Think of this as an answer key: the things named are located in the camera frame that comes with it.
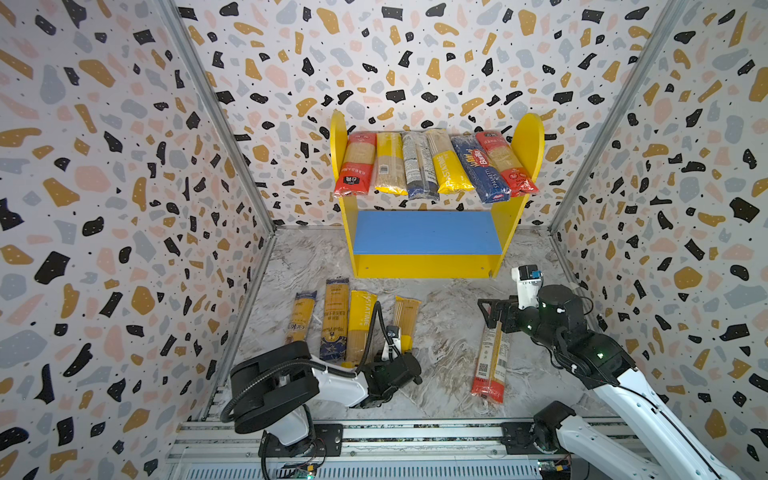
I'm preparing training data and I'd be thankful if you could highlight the plain yellow spaghetti bag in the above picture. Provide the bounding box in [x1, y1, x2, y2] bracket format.
[374, 132, 407, 196]

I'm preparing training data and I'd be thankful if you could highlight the red spaghetti bag black label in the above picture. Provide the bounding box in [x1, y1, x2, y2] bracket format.
[334, 132, 377, 197]

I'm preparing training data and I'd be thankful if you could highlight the yellow Pastatime spaghetti bag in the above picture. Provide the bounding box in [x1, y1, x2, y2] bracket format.
[342, 290, 377, 368]

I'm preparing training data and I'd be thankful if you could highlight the dark blue spaghetti bag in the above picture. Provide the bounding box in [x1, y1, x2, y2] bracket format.
[285, 291, 317, 344]

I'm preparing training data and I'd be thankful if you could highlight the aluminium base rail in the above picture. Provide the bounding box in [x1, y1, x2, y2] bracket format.
[164, 418, 685, 480]

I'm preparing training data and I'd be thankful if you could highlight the orange blue spaghetti bag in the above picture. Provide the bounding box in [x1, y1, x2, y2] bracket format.
[319, 278, 350, 363]

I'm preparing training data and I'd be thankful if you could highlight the clear white label spaghetti bag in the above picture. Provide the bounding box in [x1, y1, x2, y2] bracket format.
[402, 132, 439, 201]

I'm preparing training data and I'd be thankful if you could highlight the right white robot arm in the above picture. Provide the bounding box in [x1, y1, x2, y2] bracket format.
[478, 279, 738, 479]

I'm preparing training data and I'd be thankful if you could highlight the yellow shelf with coloured boards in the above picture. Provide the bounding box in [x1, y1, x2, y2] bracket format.
[338, 114, 545, 279]

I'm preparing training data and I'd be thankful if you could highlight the red spaghetti bag top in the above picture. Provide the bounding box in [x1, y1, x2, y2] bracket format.
[475, 131, 539, 197]

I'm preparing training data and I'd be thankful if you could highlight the blue Barilla spaghetti bag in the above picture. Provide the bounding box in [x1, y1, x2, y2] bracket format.
[450, 135, 511, 204]

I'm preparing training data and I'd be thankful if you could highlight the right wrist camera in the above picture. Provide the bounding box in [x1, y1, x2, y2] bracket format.
[511, 264, 542, 310]

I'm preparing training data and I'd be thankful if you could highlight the red clear spaghetti bag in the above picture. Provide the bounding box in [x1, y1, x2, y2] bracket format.
[471, 322, 510, 404]

